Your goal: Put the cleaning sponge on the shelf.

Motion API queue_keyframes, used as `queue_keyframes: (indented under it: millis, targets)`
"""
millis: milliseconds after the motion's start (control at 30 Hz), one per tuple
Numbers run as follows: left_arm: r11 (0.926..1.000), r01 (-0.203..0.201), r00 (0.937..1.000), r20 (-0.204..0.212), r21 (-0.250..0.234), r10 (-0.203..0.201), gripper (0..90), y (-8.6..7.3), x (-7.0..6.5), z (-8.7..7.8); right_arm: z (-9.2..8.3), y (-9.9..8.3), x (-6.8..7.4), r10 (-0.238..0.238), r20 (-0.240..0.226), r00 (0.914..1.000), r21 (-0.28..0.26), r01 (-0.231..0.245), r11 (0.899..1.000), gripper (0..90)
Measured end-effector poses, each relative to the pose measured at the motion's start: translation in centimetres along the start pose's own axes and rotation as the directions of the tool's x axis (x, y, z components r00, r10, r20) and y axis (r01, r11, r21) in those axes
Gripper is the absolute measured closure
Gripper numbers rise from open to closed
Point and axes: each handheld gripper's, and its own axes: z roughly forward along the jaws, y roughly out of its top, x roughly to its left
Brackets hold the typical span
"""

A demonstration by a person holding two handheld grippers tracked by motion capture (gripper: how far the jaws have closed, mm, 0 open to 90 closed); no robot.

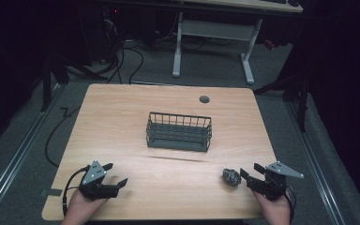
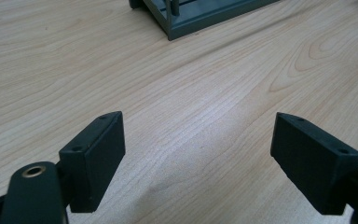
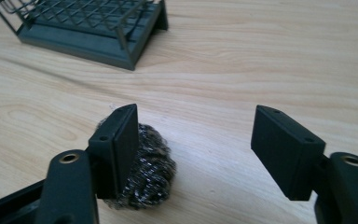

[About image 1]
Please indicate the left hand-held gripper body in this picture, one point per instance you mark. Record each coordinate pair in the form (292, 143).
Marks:
(97, 187)

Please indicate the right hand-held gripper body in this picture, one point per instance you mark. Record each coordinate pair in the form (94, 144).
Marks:
(273, 186)

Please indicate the grey steel wool ball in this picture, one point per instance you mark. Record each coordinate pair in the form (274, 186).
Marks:
(231, 177)

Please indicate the person's right hand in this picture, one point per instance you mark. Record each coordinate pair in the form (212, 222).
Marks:
(275, 209)

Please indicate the person's left hand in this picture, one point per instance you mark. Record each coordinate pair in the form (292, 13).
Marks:
(81, 207)

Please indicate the grey tape strip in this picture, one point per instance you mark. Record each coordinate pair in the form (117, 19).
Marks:
(53, 192)

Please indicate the black metal stand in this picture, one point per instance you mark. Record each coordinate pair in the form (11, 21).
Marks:
(47, 84)
(302, 103)

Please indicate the dark table grommet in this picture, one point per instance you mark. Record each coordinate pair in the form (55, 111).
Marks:
(204, 99)

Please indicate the small red object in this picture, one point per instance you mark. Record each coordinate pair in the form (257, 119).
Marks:
(269, 44)

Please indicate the white-legged desk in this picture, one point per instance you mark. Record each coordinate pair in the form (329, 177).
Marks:
(215, 29)

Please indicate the black keyboard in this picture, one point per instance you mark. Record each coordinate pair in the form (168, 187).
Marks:
(274, 1)

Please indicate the black computer mouse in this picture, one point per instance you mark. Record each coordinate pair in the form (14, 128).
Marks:
(293, 2)

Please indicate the metal floor rail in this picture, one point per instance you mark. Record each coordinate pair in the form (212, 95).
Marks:
(15, 159)
(317, 165)

